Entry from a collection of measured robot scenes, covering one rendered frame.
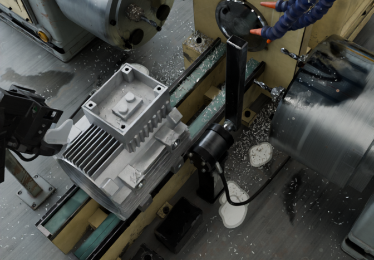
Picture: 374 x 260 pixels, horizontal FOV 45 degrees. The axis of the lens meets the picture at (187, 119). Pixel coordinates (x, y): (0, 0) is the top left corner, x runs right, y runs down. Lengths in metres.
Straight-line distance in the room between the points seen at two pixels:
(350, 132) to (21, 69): 0.94
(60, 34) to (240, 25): 0.49
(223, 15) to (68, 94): 0.48
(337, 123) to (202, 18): 0.50
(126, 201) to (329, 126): 0.37
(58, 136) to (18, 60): 0.65
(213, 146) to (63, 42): 0.61
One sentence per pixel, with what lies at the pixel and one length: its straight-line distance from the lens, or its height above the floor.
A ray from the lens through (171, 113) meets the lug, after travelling 0.82.
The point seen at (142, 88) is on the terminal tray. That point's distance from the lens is 0.83.
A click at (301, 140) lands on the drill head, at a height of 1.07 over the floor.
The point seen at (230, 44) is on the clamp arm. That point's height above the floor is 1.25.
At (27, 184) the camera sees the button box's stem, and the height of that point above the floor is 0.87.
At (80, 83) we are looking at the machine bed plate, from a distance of 1.28.
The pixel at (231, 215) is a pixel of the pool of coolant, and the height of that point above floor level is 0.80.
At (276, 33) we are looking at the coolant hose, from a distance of 0.74.
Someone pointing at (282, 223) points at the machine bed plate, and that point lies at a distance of 1.05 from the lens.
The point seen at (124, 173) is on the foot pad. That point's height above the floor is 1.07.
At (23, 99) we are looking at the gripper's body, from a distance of 0.68.
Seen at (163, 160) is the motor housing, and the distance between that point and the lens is 0.84.
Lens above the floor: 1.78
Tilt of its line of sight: 58 degrees down
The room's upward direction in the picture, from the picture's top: 6 degrees counter-clockwise
